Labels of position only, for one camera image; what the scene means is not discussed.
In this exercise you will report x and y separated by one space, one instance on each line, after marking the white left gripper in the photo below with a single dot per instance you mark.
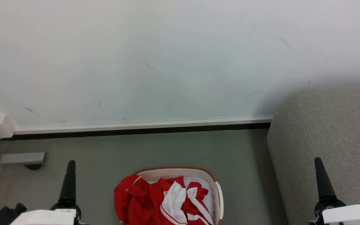
52 217

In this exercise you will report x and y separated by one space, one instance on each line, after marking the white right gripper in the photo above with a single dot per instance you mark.
352 215

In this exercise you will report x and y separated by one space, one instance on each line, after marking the white garment with red stripes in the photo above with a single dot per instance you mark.
174 200

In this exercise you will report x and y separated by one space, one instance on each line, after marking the grey fabric sofa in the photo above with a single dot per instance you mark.
333 131

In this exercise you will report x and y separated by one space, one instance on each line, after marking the black round foot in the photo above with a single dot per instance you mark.
33 167

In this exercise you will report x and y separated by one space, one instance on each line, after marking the white black baseboard strip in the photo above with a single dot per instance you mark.
142 128

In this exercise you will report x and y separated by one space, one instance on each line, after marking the cream laundry basket brown rim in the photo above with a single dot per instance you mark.
180 171

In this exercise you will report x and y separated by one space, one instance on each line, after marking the grey metal frame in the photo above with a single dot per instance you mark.
22 158

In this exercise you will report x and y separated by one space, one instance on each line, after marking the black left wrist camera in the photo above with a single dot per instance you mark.
6 215

